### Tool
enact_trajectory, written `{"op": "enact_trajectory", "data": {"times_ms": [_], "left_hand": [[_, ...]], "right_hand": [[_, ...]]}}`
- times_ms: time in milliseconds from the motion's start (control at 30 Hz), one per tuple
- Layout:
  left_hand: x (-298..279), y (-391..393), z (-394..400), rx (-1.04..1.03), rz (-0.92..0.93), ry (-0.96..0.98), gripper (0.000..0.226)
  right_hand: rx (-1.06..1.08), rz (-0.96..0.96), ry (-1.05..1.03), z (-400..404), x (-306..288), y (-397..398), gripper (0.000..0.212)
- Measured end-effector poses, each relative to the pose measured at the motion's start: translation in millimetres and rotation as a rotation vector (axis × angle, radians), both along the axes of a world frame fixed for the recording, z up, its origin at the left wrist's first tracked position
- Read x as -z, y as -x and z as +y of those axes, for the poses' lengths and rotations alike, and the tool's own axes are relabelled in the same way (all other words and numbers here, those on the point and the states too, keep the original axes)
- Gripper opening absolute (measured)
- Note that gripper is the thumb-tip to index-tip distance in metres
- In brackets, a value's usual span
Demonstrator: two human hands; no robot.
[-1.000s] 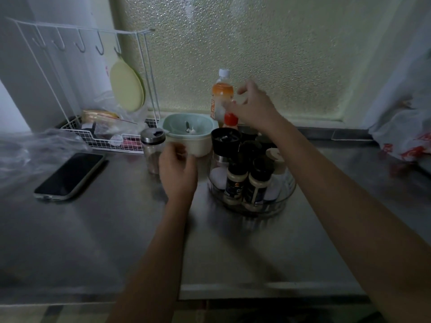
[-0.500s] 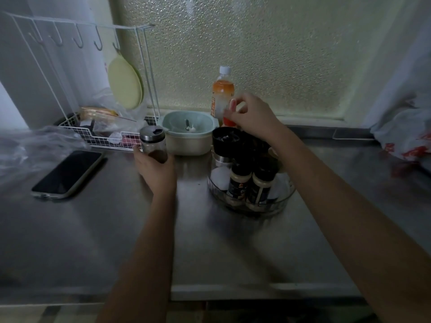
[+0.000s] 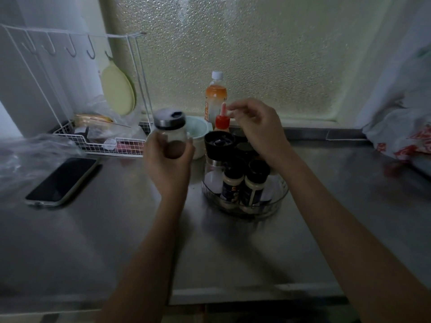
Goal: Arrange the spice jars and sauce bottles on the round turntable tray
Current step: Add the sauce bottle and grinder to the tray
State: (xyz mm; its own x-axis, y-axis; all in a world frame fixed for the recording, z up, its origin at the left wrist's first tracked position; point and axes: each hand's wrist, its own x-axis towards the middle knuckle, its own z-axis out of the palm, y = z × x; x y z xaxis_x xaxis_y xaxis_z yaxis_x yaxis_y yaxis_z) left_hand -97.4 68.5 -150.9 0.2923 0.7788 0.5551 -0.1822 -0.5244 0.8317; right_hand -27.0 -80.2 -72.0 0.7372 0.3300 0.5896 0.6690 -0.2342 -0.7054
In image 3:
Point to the grey metal container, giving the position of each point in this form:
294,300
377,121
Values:
422,164

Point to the clear round turntable tray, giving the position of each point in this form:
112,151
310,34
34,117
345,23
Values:
279,198

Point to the large clear plastic bag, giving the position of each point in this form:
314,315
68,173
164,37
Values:
20,158

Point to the frosted glass window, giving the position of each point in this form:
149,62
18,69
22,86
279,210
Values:
252,47

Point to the person's left hand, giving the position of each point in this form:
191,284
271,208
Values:
168,174

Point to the person's right hand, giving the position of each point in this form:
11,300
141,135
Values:
262,131

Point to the red cap sauce bottle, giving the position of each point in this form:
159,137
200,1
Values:
222,123

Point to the small pink packet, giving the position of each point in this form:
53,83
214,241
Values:
126,146

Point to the teal and white bowl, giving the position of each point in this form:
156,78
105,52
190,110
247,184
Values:
198,131

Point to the white plastic bag red print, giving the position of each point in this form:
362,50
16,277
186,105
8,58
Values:
394,131

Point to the black smartphone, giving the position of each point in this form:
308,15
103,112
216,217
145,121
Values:
60,181

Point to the pale yellow round plate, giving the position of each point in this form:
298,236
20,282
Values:
118,90

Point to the black top salt grinder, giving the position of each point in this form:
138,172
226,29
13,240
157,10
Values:
219,146

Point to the orange drink bottle white cap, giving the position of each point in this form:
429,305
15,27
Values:
215,94

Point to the yellow packet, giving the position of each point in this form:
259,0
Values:
91,118

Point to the person's right forearm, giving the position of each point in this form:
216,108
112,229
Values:
353,238

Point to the person's left forearm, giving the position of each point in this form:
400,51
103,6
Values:
144,265

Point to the steel lid glass jar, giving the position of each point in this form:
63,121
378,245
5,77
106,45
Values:
170,119

